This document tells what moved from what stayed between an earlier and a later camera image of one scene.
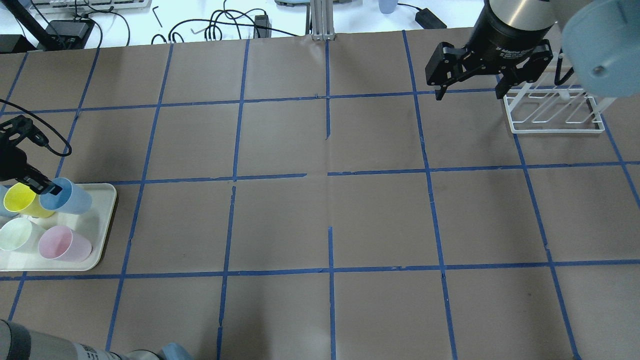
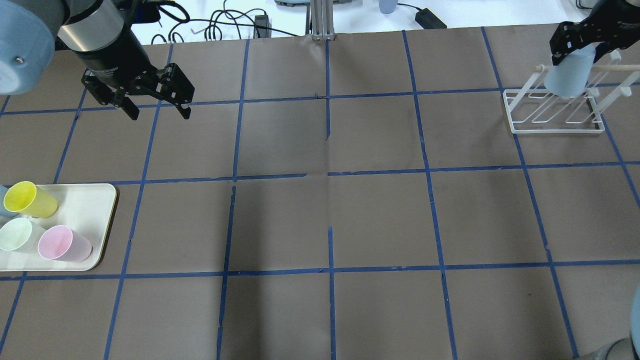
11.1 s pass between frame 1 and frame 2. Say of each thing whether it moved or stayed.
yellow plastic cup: stayed
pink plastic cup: stayed
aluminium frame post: stayed
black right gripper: moved
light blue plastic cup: moved
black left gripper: moved
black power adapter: stayed
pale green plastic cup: stayed
